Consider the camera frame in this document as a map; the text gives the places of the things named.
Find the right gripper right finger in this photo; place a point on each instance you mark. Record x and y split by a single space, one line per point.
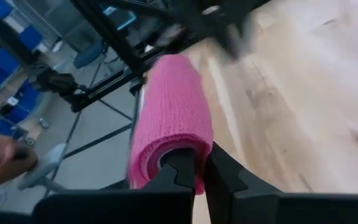
222 186

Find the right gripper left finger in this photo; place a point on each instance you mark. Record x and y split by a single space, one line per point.
182 174

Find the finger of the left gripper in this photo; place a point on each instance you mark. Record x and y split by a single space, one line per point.
239 40

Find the pink elastic bandage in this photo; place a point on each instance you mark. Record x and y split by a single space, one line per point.
172 109

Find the blue stool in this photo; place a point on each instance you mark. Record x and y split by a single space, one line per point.
89 54

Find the blue plastic crate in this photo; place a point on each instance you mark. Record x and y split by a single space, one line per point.
3 62
23 102
30 37

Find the person's hand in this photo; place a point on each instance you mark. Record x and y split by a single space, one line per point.
2 161

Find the black table frame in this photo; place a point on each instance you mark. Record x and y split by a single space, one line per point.
117 40

